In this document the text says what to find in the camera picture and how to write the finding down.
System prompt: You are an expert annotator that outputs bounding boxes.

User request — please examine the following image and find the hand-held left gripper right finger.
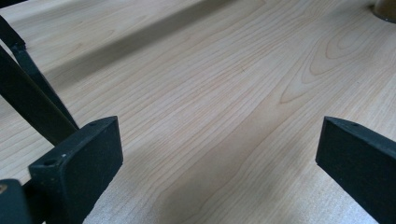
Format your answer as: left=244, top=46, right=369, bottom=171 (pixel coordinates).
left=315, top=116, right=396, bottom=224

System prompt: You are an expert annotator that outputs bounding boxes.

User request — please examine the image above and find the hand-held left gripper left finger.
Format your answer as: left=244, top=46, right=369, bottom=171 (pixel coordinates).
left=28, top=116, right=124, bottom=224

